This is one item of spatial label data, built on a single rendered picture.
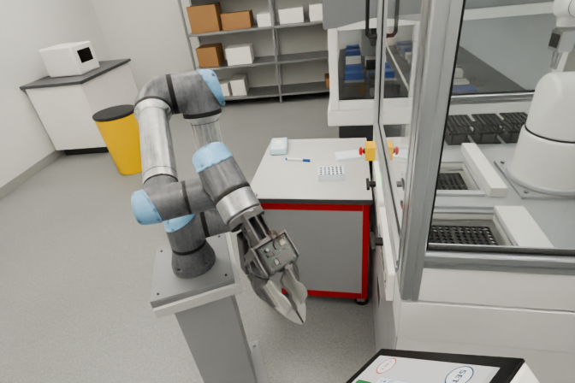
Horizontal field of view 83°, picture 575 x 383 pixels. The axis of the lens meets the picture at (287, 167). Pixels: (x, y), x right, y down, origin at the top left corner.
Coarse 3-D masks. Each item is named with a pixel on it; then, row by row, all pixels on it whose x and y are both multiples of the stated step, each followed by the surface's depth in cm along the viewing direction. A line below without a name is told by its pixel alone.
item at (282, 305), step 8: (264, 288) 57; (272, 288) 56; (280, 288) 58; (272, 296) 57; (280, 296) 55; (280, 304) 57; (288, 304) 53; (280, 312) 57; (288, 312) 56; (296, 312) 57; (296, 320) 57
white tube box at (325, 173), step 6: (318, 168) 160; (324, 168) 160; (330, 168) 159; (336, 168) 159; (342, 168) 158; (318, 174) 156; (324, 174) 154; (330, 174) 154; (336, 174) 154; (342, 174) 154; (318, 180) 156; (324, 180) 156; (330, 180) 156; (336, 180) 156
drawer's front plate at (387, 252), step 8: (384, 208) 108; (384, 216) 104; (384, 224) 101; (384, 232) 98; (384, 240) 95; (384, 248) 94; (384, 256) 94; (392, 256) 90; (384, 264) 94; (392, 264) 87; (384, 272) 94; (392, 272) 85; (392, 280) 86; (392, 288) 87; (392, 296) 89
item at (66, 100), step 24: (48, 48) 367; (72, 48) 364; (48, 72) 377; (72, 72) 376; (96, 72) 385; (120, 72) 428; (48, 96) 363; (72, 96) 362; (96, 96) 378; (120, 96) 425; (48, 120) 378; (72, 120) 377; (72, 144) 393; (96, 144) 392
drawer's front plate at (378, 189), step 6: (378, 168) 130; (378, 174) 126; (378, 180) 122; (378, 186) 119; (378, 192) 116; (378, 198) 113; (378, 204) 113; (378, 210) 113; (378, 216) 114; (378, 222) 116
